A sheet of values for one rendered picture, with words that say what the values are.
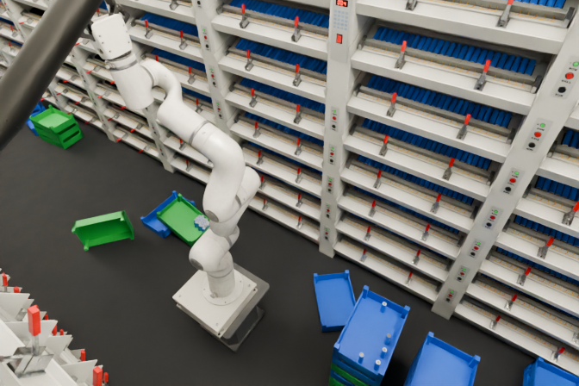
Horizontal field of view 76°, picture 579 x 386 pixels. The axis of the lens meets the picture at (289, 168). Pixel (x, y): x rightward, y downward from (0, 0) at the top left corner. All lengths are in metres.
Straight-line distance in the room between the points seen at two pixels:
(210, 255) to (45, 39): 1.23
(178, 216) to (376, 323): 1.45
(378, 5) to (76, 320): 2.14
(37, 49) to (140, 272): 2.21
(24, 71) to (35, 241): 2.67
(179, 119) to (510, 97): 1.00
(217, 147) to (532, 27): 0.93
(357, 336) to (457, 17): 1.23
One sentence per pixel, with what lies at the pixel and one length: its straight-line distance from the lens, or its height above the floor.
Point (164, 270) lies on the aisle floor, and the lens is 2.42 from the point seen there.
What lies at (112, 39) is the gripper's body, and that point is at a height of 1.53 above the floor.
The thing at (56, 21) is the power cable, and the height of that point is 1.85.
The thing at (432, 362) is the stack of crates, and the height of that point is 0.32.
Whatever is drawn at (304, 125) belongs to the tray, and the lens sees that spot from 1.74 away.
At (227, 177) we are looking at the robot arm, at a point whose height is 1.19.
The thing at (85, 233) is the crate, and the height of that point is 0.07.
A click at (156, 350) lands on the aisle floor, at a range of 2.20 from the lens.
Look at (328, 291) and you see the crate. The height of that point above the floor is 0.00.
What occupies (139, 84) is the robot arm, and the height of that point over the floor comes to 1.39.
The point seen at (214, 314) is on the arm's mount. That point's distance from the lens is 1.81.
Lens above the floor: 1.94
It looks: 43 degrees down
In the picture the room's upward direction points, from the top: 2 degrees counter-clockwise
